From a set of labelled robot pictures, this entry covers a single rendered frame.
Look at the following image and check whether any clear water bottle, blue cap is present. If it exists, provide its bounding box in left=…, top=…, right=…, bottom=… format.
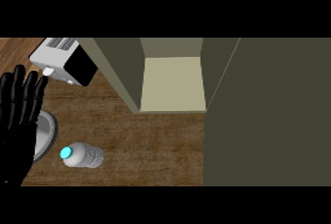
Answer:
left=58, top=142, right=107, bottom=170

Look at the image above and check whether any white microwave with black door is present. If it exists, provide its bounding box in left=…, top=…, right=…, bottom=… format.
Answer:
left=29, top=38, right=99, bottom=88

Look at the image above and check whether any grey round plate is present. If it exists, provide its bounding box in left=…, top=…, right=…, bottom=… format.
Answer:
left=33, top=110, right=60, bottom=163

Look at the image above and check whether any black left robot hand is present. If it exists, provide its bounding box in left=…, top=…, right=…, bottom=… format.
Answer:
left=0, top=64, right=51, bottom=187

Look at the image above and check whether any olive green open cabinet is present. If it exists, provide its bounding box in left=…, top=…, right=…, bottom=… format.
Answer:
left=77, top=38, right=243, bottom=115

